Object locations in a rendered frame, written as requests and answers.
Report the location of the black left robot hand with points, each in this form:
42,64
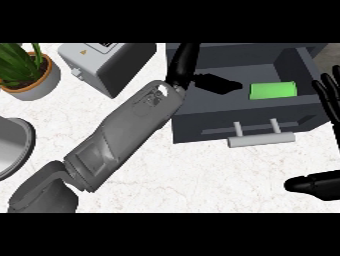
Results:
182,66

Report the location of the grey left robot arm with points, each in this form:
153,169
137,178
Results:
123,133

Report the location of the dark grey open drawer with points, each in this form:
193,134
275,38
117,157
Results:
218,103

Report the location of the dark grey drawer front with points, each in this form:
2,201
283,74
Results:
197,125

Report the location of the green cup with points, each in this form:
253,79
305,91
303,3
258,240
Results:
272,90

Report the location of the dark grey cabinet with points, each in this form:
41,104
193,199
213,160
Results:
227,53

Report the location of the pale grey box appliance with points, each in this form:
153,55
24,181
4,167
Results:
92,66

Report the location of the potted green plant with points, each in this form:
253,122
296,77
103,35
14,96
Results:
30,83

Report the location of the large grey round container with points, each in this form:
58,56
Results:
1,146

